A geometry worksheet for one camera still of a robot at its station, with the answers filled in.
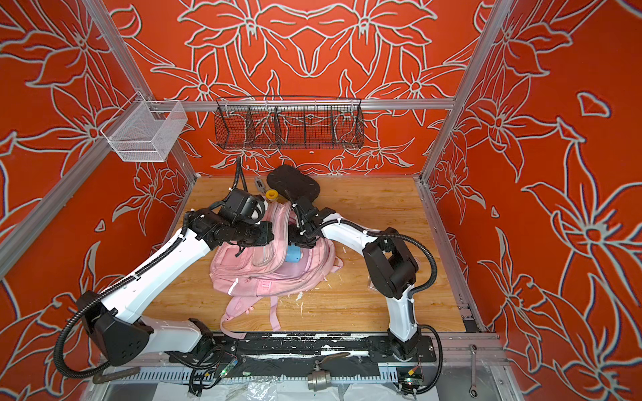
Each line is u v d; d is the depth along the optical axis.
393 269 0.50
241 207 0.56
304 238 0.69
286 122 1.00
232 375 0.70
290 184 1.10
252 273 0.79
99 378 0.68
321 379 0.66
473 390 0.67
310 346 0.74
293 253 0.85
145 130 0.92
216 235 0.50
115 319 0.39
